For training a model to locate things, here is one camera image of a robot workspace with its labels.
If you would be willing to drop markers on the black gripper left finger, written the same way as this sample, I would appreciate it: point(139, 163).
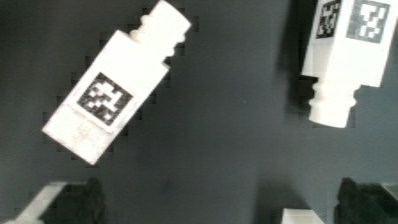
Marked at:
point(66, 204)

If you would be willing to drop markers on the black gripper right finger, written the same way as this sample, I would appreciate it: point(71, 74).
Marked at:
point(366, 203)

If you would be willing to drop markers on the white table leg with tag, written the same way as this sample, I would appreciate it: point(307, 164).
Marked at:
point(346, 54)

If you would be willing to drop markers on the white table leg centre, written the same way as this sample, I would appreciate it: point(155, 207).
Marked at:
point(117, 83)

